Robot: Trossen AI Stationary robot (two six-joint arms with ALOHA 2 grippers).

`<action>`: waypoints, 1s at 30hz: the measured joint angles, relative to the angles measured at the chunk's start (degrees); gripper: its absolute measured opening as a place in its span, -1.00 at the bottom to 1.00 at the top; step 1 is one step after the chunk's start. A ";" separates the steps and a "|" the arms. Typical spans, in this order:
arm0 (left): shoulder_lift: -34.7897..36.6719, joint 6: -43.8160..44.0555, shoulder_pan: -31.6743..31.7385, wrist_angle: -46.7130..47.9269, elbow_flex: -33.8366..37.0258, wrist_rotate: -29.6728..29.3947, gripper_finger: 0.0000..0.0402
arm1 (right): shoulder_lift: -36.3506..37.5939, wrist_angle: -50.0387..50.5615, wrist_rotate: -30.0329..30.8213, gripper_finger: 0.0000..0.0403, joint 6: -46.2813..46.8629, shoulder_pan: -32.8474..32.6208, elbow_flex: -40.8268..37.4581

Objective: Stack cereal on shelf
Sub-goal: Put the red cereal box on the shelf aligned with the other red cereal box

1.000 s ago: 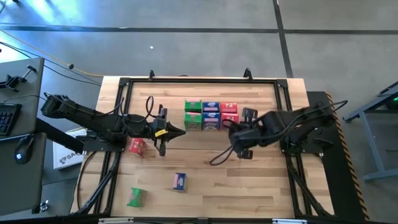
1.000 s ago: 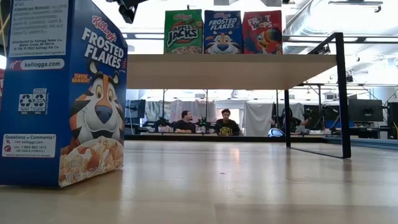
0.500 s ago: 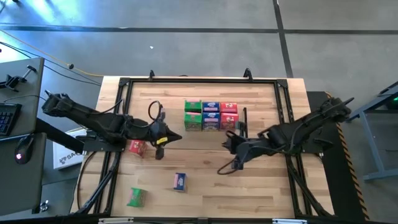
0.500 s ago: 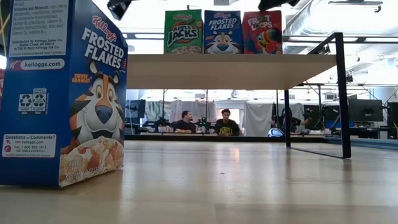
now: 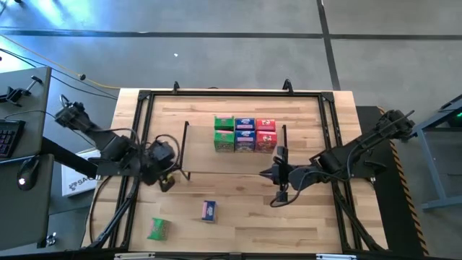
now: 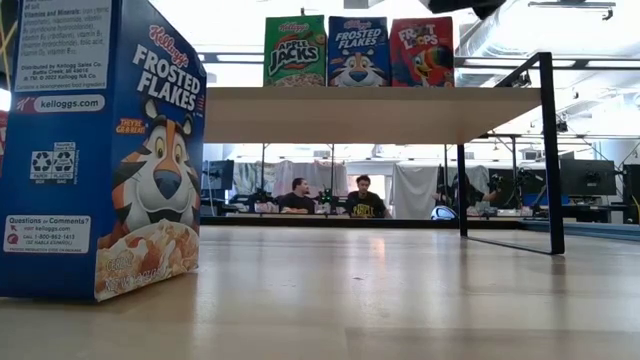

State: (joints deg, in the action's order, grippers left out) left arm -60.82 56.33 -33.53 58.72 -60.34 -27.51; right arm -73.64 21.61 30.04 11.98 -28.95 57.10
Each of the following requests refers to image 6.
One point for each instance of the red Froot Loops cereal box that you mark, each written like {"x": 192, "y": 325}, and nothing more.
{"x": 2, "y": 140}
{"x": 422, "y": 50}

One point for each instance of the blue Frosted Flakes cereal box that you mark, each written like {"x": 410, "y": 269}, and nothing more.
{"x": 358, "y": 50}
{"x": 65, "y": 175}

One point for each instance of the green Apple Jacks cereal box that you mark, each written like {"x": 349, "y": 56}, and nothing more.
{"x": 295, "y": 50}

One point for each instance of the background black robot arm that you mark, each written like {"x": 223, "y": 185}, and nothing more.
{"x": 257, "y": 199}
{"x": 326, "y": 199}
{"x": 525, "y": 187}

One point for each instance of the wooden shelf with black legs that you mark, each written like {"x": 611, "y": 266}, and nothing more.
{"x": 350, "y": 115}

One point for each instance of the ceiling track light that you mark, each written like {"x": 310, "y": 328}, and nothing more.
{"x": 570, "y": 4}

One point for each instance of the person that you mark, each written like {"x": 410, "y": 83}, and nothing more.
{"x": 472, "y": 194}
{"x": 297, "y": 200}
{"x": 364, "y": 201}

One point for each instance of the white hanging cloth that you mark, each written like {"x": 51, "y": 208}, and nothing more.
{"x": 310, "y": 172}
{"x": 412, "y": 190}

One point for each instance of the black monitor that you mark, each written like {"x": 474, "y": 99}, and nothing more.
{"x": 632, "y": 190}
{"x": 217, "y": 175}
{"x": 587, "y": 177}

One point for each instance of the patterned hanging cloth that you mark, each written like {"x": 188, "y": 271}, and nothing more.
{"x": 247, "y": 177}

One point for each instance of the silver ceiling duct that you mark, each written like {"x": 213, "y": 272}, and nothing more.
{"x": 487, "y": 35}

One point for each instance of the black aluminium rig frame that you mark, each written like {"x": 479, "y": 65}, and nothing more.
{"x": 325, "y": 223}

